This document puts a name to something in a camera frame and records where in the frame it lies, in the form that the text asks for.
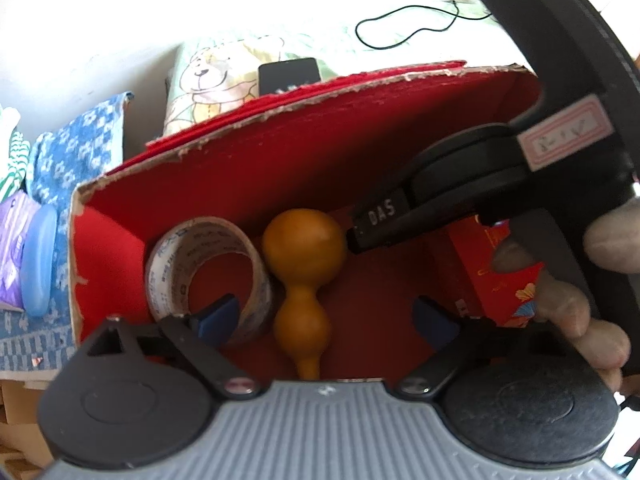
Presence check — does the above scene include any blue plastic lid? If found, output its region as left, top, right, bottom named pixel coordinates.
left=21, top=205, right=60, bottom=317

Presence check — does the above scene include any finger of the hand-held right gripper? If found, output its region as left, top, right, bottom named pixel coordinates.
left=345, top=185, right=481, bottom=253

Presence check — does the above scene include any brown cardboard box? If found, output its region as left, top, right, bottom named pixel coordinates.
left=0, top=370, right=66, bottom=471

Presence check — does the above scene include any red gold printed packet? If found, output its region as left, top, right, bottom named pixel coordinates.
left=445, top=215, right=546, bottom=328

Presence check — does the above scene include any clear tape roll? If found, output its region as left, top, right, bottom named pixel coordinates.
left=145, top=217, right=273, bottom=346

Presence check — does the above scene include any orange wooden gourd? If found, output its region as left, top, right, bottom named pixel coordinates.
left=261, top=208, right=348, bottom=381

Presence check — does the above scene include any green cartoon print bedsheet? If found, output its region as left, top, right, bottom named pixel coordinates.
left=162, top=0, right=640, bottom=138

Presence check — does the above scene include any blue patterned cloth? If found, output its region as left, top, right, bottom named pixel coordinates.
left=0, top=91, right=136, bottom=376

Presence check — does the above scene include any green white striped cloth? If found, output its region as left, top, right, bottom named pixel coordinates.
left=0, top=107, right=33, bottom=203

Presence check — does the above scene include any person's right hand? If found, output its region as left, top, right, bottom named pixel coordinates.
left=492, top=200, right=640, bottom=391

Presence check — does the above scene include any black phone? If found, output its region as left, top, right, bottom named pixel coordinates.
left=257, top=57, right=321, bottom=97

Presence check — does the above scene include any purple tissue packet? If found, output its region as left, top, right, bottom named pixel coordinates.
left=0, top=191, right=41, bottom=311

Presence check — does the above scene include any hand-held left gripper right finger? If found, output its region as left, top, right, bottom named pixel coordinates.
left=397, top=296, right=576, bottom=401

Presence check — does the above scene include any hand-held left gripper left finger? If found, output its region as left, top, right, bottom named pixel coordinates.
left=87, top=294, right=261, bottom=401

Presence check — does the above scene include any red cardboard box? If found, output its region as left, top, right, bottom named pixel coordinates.
left=67, top=60, right=546, bottom=381

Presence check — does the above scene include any black cable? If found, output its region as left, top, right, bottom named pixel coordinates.
left=355, top=0, right=493, bottom=51

